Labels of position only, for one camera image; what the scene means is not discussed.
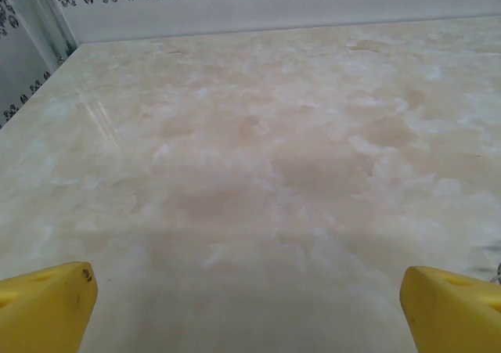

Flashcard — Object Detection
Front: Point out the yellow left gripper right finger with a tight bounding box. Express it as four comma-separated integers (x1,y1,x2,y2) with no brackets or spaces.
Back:
402,265,501,353

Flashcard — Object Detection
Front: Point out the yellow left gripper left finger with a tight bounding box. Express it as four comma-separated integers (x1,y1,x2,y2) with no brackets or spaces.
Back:
0,261,99,353

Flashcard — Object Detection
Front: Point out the aluminium frame post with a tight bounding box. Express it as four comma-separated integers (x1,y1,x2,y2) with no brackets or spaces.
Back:
9,0,79,59

